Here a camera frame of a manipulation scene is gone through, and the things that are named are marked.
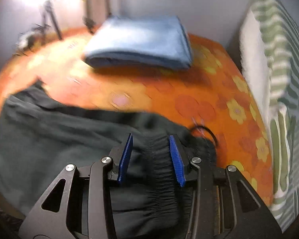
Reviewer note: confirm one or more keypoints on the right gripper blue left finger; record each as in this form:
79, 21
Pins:
53, 215

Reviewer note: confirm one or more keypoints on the dark green pants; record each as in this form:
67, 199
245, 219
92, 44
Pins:
40, 136

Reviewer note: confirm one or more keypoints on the orange floral bed sheet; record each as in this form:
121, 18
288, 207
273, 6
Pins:
212, 93

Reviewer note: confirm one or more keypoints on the white power strip with plugs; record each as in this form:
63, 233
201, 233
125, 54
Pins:
26, 41

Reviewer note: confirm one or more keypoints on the green white patterned blanket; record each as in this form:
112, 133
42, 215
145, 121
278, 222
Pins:
269, 47

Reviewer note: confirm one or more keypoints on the folded light blue jeans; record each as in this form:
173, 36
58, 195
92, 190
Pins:
160, 41

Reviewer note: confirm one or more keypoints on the black small tripod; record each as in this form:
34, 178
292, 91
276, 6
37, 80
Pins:
48, 19

